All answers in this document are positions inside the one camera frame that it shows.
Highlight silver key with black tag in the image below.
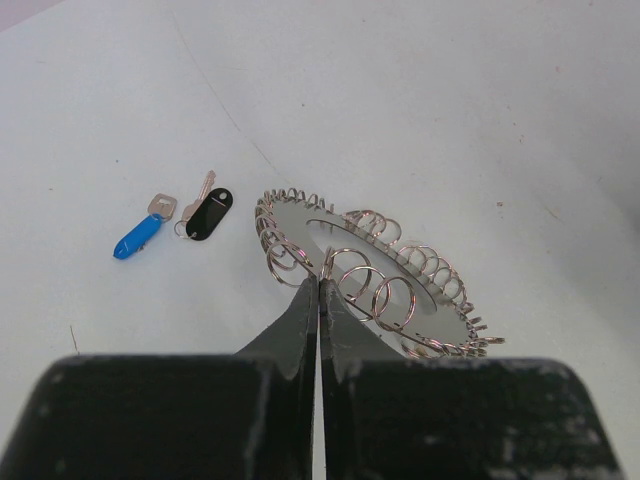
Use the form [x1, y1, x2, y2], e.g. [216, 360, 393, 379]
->
[174, 170, 216, 239]

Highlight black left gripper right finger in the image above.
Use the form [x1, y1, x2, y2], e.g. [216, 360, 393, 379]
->
[319, 280, 624, 479]

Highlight black key tag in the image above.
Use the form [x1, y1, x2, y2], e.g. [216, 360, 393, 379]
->
[186, 187, 233, 241]

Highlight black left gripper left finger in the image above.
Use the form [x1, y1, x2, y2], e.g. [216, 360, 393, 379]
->
[1, 278, 319, 479]

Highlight silver key square head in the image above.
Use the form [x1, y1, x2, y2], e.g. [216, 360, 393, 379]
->
[147, 193, 177, 222]

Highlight blue key tag upper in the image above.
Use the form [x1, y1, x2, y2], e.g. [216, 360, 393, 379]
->
[113, 214, 165, 260]

